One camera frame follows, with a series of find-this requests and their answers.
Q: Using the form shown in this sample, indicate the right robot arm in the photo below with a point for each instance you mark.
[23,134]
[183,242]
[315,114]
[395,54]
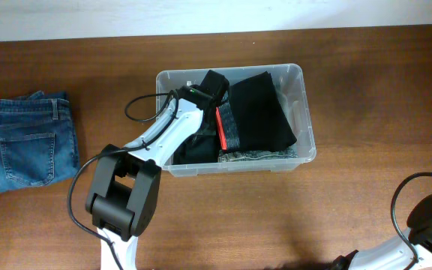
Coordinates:
[394,253]

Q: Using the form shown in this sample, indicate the dark blue jeans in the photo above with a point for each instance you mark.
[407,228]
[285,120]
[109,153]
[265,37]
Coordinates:
[38,141]

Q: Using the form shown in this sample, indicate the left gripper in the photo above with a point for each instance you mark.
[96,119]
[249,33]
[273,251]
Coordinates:
[208,127]

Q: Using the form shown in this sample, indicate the light blue denim jeans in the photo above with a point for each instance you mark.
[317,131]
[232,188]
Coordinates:
[258,155]

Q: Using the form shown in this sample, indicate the black Nike garment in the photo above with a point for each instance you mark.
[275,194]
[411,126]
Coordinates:
[199,148]

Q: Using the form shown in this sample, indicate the clear plastic storage bin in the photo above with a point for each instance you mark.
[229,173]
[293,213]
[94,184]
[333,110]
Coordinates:
[290,88]

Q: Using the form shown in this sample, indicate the black shorts red waistband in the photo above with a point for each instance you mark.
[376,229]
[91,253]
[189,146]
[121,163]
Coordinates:
[251,117]

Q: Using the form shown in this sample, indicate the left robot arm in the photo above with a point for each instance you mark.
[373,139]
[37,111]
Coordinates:
[123,194]

